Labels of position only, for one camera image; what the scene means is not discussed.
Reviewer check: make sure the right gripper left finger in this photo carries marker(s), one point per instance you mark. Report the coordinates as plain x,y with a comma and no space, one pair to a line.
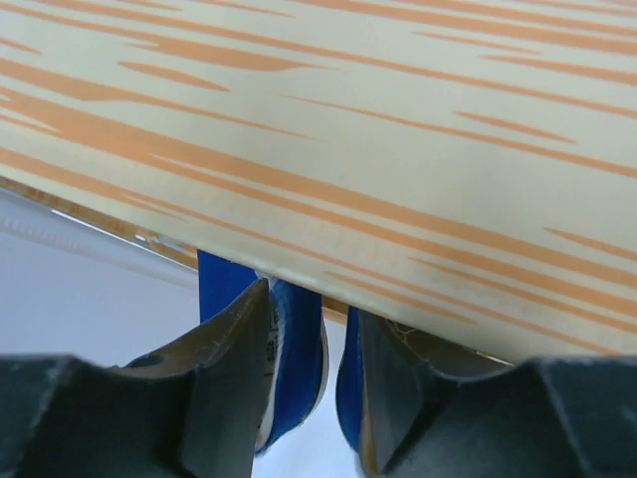
191,408

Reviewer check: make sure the wood pattern shoe cabinet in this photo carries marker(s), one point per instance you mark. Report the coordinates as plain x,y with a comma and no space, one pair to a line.
464,167

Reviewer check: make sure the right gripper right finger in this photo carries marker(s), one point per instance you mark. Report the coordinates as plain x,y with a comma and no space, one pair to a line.
432,408

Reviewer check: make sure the blue sneaker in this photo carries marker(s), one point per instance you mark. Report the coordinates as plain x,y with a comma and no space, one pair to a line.
297,363
350,384

